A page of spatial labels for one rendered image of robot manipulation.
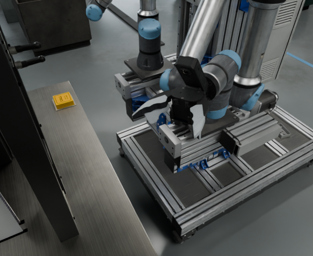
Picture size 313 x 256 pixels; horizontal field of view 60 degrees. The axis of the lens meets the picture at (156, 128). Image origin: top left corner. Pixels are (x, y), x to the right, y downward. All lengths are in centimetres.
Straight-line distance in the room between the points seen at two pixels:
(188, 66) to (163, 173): 125
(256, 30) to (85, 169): 70
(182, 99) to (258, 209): 146
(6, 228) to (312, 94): 285
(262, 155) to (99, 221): 140
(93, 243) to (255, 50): 76
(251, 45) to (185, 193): 100
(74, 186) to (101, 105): 180
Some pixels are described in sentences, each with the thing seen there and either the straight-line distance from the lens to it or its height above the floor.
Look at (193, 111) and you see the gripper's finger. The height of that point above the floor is 125.
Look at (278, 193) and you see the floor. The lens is 210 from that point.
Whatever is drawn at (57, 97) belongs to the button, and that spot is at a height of 92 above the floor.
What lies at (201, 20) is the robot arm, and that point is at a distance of 87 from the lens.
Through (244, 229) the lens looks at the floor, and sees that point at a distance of 187.
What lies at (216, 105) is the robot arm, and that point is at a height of 112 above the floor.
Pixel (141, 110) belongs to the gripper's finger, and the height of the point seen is 123.
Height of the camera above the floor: 160
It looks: 43 degrees down
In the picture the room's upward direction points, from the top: straight up
